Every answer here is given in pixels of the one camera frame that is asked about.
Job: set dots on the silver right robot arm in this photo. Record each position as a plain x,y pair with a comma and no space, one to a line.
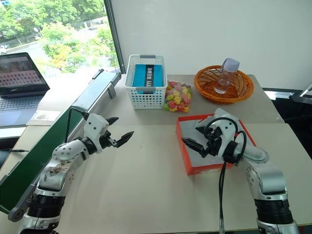
268,180

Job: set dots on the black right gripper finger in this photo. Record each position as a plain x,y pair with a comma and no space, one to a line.
202,129
193,145

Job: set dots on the orange wicker basket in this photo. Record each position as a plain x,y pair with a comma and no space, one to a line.
241,90

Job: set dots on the bag of colourful candies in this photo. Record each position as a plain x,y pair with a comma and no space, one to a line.
175,97

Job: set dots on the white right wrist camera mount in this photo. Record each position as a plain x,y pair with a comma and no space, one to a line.
226,131

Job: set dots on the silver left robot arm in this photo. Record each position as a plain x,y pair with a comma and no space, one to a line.
63,151

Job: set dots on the blue packet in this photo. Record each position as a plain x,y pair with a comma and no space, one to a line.
139,75

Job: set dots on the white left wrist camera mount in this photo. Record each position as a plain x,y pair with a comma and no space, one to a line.
95,124

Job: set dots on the white paper label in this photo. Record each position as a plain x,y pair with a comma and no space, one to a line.
47,115

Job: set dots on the red gift box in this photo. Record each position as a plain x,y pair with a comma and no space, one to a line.
207,169

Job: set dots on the black laptop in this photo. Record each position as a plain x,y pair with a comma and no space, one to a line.
19,73

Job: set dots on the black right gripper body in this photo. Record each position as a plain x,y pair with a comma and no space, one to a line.
213,146

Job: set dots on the green conveyor belt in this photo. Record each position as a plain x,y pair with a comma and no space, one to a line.
48,136

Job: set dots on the silver metal bar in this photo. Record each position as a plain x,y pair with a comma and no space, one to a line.
307,90

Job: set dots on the dark window frame post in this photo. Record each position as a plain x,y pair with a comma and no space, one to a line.
114,36

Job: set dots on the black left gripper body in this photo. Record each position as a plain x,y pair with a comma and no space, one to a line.
107,141

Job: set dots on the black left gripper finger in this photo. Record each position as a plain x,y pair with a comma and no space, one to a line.
112,120
124,139

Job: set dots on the brown cardboard sheet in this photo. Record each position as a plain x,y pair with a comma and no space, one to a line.
56,102

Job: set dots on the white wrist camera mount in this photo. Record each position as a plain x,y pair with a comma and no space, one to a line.
95,124
226,131

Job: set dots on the white perforated plastic basket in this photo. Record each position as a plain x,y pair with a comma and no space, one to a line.
146,100

